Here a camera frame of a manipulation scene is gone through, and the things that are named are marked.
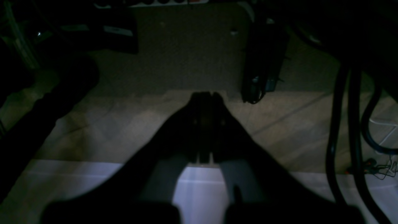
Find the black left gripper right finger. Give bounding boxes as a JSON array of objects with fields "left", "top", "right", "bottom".
[{"left": 213, "top": 92, "right": 364, "bottom": 224}]

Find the black cable bundle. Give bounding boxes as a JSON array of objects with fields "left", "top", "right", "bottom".
[{"left": 325, "top": 62, "right": 398, "bottom": 224}]

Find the dark equipment box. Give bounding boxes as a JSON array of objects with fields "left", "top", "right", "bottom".
[{"left": 241, "top": 17, "right": 290, "bottom": 104}]

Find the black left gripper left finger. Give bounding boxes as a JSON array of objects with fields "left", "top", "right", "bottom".
[{"left": 44, "top": 92, "right": 212, "bottom": 224}]

